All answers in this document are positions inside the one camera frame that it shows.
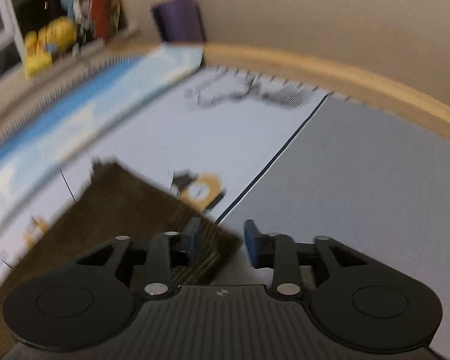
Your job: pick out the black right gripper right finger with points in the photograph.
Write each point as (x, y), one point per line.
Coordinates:
(279, 252)

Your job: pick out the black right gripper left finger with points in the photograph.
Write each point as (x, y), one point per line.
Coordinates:
(145, 266)

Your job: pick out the olive corduroy pants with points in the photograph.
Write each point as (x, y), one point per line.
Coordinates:
(50, 303)

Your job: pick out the printed white grey bedsheet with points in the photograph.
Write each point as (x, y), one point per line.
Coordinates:
(369, 179)

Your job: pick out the light blue quilt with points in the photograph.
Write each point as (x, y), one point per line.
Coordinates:
(73, 114)

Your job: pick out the purple rolled mat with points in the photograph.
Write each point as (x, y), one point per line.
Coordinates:
(179, 21)

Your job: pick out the yellow plush toy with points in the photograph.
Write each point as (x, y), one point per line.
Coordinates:
(50, 41)

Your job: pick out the wooden bed frame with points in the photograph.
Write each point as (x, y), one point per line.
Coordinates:
(364, 87)

